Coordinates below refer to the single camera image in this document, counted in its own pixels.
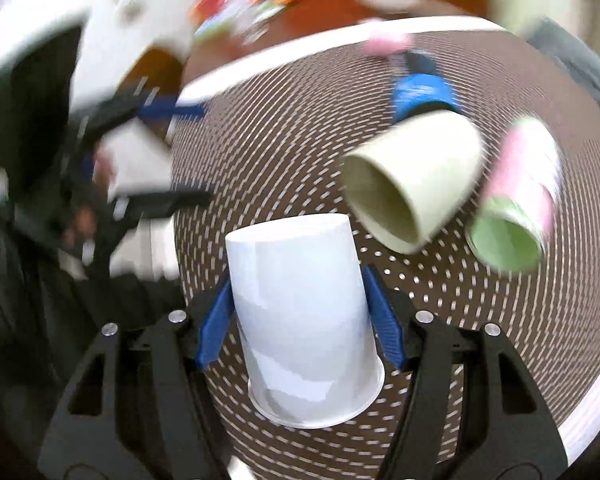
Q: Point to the brown round woven placemat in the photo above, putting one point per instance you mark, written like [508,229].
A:
[290,150]

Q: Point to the blue plastic object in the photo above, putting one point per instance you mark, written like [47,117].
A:
[422,87]

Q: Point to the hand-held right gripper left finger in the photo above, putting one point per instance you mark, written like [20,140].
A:
[216,321]

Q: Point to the white paper cup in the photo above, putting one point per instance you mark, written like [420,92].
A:
[300,310]

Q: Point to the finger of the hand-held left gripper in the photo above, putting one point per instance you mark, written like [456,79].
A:
[170,201]
[172,110]

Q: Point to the grey cloth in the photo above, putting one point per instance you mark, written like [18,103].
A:
[575,65]

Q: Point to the colourful printed packet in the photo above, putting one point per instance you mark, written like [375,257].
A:
[235,15]

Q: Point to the pink small object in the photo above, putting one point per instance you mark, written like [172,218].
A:
[387,42]

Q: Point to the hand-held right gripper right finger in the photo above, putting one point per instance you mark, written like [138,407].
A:
[384,321]

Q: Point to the pink and green paper cup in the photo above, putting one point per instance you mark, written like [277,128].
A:
[522,190]

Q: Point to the beige plastic cup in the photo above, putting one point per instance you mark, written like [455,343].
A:
[420,170]

